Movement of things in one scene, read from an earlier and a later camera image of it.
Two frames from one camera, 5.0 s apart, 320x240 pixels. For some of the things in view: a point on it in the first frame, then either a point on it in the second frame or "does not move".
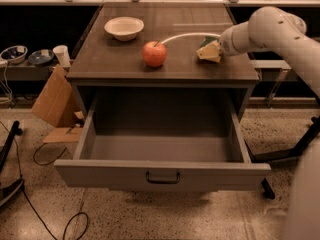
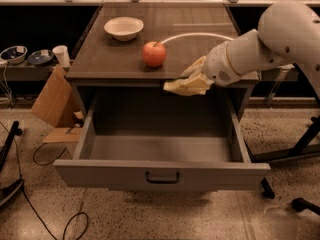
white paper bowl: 124,28 does not move
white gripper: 227,44 -> 217,65
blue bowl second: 41,56 does not move
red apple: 154,53 does not move
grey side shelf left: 15,72 does not move
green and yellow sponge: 208,40 -> 176,82
